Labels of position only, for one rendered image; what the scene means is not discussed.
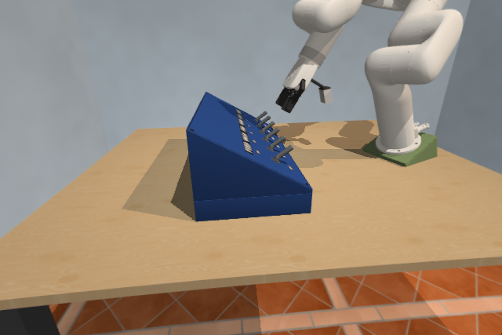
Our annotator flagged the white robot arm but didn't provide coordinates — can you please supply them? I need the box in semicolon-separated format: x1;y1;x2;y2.
293;0;463;155

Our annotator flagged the blue switch panel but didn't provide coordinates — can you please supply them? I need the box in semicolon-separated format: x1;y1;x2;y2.
186;92;313;222

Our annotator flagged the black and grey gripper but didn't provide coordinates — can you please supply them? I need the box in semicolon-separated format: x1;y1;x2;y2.
275;55;320;113

